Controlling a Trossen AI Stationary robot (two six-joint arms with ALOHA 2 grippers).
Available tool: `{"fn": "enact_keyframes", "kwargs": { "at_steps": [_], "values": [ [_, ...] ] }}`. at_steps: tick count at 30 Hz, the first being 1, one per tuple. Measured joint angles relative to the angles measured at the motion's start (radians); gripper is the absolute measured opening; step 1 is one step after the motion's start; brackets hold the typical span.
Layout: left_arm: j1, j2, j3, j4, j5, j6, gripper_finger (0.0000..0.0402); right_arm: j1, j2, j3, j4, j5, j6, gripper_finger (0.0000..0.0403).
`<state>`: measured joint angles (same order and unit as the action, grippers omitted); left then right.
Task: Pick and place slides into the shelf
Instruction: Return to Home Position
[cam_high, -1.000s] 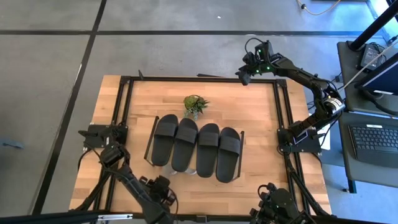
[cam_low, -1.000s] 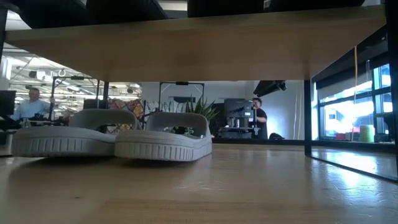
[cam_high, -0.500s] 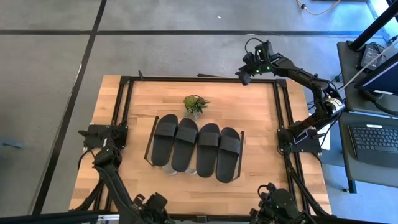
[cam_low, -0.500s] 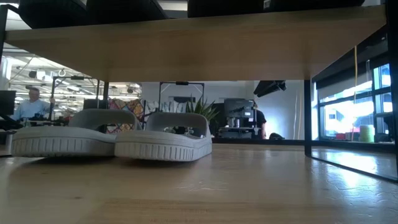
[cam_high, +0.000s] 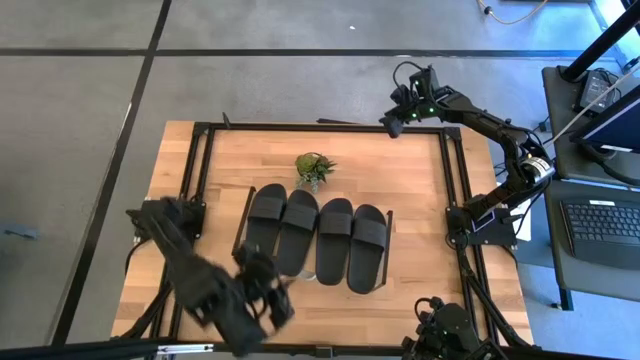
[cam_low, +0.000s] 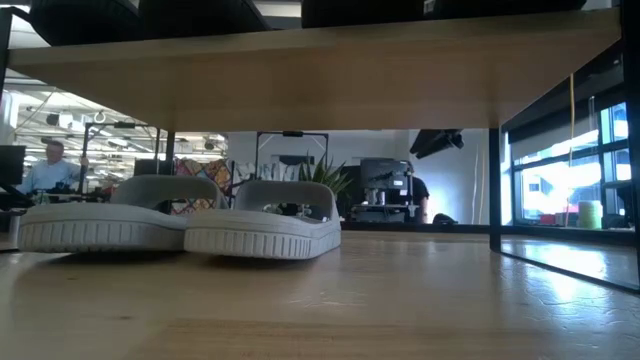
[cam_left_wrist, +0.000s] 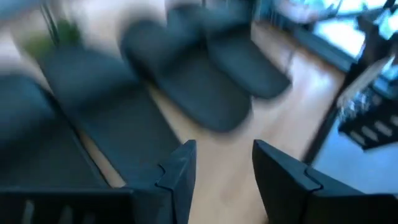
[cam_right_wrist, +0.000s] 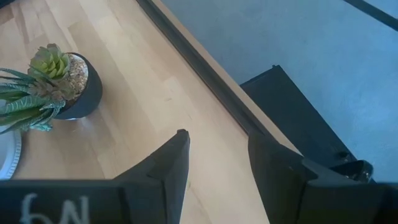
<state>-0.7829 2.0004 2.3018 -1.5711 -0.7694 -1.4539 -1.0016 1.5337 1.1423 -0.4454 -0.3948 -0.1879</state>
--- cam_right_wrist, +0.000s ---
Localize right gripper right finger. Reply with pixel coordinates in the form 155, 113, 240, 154
248, 129, 319, 224

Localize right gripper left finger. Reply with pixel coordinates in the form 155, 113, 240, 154
113, 129, 191, 224

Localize grey rubber slide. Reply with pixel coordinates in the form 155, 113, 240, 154
0, 124, 22, 181

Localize black box on floor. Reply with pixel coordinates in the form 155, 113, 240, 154
239, 64, 376, 184

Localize black round clamp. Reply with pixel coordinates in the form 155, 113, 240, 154
329, 151, 374, 183

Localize succulent plants in black pot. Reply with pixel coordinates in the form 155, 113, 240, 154
0, 42, 104, 135

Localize black aluminium table frame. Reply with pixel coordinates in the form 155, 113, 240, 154
135, 0, 301, 155

